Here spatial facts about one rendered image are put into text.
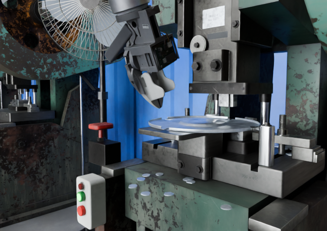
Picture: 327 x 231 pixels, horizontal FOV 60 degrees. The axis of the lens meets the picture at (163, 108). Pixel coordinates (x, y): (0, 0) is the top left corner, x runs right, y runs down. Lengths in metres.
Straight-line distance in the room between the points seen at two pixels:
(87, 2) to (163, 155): 0.88
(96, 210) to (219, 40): 0.56
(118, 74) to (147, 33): 2.58
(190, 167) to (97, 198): 0.27
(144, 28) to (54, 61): 1.44
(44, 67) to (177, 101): 1.15
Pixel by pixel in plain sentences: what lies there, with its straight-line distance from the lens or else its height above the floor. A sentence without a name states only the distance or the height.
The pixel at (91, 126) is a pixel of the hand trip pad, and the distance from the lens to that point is 0.92.
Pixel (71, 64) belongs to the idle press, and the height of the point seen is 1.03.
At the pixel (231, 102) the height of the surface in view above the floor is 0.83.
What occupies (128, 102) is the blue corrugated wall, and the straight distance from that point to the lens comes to 2.98.
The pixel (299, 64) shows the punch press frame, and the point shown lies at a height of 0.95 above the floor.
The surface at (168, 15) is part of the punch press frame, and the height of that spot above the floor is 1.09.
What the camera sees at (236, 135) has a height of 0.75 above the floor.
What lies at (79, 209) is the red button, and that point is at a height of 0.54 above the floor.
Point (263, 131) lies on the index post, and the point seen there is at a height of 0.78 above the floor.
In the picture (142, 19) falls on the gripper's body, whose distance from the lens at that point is 0.54.
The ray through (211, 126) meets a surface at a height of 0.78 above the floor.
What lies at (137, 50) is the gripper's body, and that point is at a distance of 0.55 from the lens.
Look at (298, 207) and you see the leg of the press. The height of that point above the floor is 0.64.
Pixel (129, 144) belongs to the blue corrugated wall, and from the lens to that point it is 3.04.
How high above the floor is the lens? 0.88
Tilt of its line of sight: 4 degrees down
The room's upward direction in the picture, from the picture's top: straight up
